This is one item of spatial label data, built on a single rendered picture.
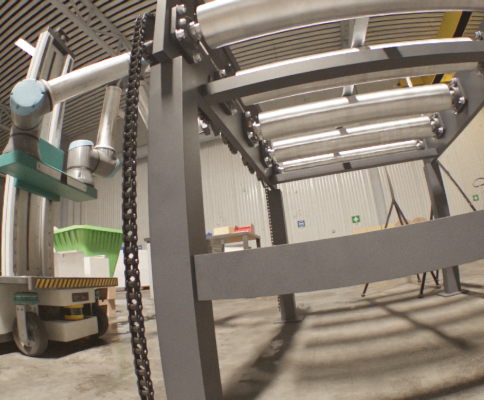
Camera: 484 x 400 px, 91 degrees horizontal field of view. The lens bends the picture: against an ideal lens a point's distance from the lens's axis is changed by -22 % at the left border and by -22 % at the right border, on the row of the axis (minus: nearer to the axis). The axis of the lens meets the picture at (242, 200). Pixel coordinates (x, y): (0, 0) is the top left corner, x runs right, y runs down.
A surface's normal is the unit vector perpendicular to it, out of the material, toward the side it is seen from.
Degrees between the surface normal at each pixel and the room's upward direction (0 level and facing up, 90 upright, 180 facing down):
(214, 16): 121
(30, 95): 93
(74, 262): 90
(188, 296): 90
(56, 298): 90
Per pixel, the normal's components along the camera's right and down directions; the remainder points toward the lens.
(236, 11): -0.17, 0.42
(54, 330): -0.11, -0.22
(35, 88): 0.54, -0.20
